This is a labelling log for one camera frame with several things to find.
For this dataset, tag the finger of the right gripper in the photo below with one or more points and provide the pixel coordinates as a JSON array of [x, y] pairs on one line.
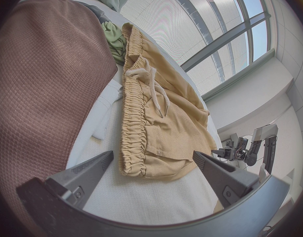
[[215, 152]]

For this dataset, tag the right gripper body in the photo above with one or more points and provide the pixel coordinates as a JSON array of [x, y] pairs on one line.
[[228, 154]]

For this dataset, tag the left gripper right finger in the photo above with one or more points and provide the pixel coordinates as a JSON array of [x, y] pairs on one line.
[[225, 179]]

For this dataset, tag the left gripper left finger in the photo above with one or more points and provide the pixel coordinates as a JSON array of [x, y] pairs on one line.
[[79, 179]]

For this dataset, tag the tan shorts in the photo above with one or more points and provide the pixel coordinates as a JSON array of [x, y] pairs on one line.
[[166, 122]]

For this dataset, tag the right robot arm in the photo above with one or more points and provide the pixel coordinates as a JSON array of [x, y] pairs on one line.
[[262, 134]]

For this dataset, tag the bed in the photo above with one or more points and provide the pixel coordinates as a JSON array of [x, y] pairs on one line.
[[146, 199]]

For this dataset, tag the white garment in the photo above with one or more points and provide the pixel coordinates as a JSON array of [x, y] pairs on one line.
[[105, 112]]

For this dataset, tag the brown garment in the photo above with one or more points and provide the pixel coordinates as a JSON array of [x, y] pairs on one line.
[[47, 83]]

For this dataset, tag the window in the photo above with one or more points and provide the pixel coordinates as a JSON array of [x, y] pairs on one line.
[[191, 33]]

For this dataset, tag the green garment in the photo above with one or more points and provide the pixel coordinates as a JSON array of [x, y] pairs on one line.
[[115, 41]]

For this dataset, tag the black garment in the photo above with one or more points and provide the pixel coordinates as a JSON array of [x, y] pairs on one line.
[[97, 11]]

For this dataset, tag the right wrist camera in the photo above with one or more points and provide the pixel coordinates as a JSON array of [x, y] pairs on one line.
[[230, 143]]

